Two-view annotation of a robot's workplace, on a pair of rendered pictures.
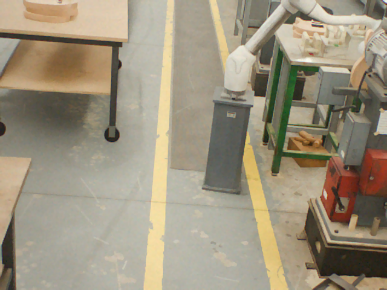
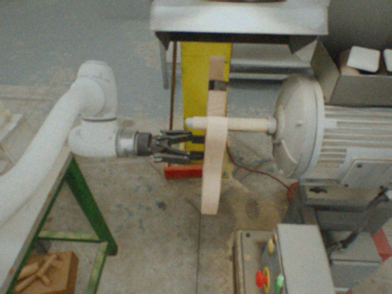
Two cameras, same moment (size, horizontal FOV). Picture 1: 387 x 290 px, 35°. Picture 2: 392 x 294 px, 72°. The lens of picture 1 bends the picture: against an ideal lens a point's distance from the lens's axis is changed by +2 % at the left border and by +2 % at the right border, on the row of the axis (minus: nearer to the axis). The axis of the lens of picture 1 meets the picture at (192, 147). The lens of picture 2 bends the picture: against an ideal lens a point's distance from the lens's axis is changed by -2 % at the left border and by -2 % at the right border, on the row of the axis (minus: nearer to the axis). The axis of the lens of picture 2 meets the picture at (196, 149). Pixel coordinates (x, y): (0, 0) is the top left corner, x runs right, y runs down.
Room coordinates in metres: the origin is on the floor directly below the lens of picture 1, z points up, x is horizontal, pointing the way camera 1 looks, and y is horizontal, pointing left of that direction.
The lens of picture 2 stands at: (3.56, -0.51, 1.69)
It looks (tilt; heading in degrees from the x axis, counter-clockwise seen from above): 46 degrees down; 277
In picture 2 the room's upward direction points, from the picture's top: straight up
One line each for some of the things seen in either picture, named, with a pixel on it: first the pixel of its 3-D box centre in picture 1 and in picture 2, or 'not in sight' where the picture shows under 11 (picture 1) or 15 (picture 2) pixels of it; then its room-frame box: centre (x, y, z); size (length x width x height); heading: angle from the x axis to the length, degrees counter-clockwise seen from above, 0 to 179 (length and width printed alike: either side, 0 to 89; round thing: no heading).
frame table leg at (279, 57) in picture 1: (273, 95); not in sight; (4.68, -0.61, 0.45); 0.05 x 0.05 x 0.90; 4
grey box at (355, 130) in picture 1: (358, 116); (353, 246); (3.15, -0.89, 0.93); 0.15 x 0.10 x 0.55; 4
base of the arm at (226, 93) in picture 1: (234, 92); not in sight; (3.89, -0.24, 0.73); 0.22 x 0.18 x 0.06; 176
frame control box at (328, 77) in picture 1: (337, 95); (313, 269); (3.30, -0.79, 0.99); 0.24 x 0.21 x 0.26; 4
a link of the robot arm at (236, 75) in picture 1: (237, 71); not in sight; (3.92, -0.25, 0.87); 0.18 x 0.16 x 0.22; 179
